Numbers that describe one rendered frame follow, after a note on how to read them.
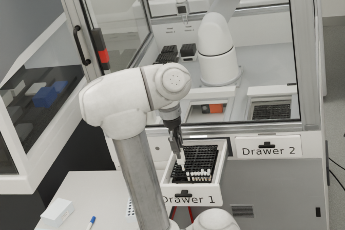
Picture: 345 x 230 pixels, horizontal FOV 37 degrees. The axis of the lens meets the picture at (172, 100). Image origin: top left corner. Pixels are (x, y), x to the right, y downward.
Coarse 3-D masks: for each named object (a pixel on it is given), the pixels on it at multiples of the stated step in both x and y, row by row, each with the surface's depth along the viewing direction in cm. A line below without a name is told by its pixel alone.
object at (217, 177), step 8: (184, 144) 248; (192, 144) 247; (200, 144) 246; (208, 144) 245; (216, 144) 244; (224, 144) 240; (224, 152) 235; (224, 160) 233; (168, 168) 233; (216, 168) 235; (224, 168) 232; (168, 176) 233; (216, 176) 221
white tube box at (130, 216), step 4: (128, 200) 235; (128, 204) 232; (128, 208) 230; (132, 208) 230; (128, 212) 229; (132, 212) 227; (128, 216) 225; (132, 216) 225; (128, 220) 226; (132, 220) 226; (136, 220) 226
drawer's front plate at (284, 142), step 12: (240, 144) 237; (252, 144) 235; (276, 144) 232; (288, 144) 231; (300, 144) 229; (240, 156) 240; (252, 156) 239; (264, 156) 237; (276, 156) 236; (288, 156) 234; (300, 156) 233
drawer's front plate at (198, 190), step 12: (168, 192) 218; (180, 192) 217; (192, 192) 215; (204, 192) 214; (216, 192) 212; (168, 204) 222; (180, 204) 221; (192, 204) 219; (204, 204) 217; (216, 204) 216
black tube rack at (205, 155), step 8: (184, 152) 239; (192, 152) 238; (200, 152) 237; (208, 152) 236; (216, 152) 239; (176, 160) 236; (192, 160) 233; (200, 160) 232; (208, 160) 231; (216, 160) 235; (176, 168) 230; (192, 168) 228; (200, 168) 227; (208, 168) 226
